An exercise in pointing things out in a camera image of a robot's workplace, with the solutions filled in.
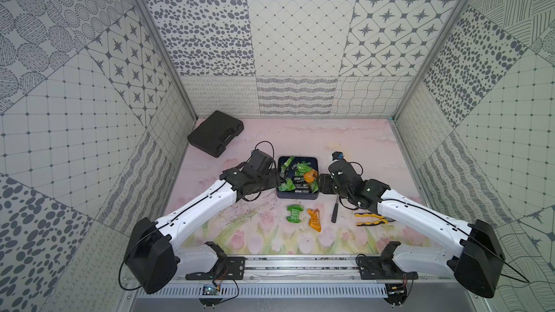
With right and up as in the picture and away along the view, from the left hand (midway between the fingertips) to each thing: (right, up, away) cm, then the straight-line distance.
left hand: (275, 175), depth 80 cm
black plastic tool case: (-33, +15, +25) cm, 44 cm away
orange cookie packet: (+16, -18, +3) cm, 24 cm away
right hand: (+18, -3, +1) cm, 19 cm away
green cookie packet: (+8, -15, +6) cm, 18 cm away
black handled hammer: (+25, -16, +7) cm, 30 cm away
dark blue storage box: (+10, -4, +14) cm, 17 cm away
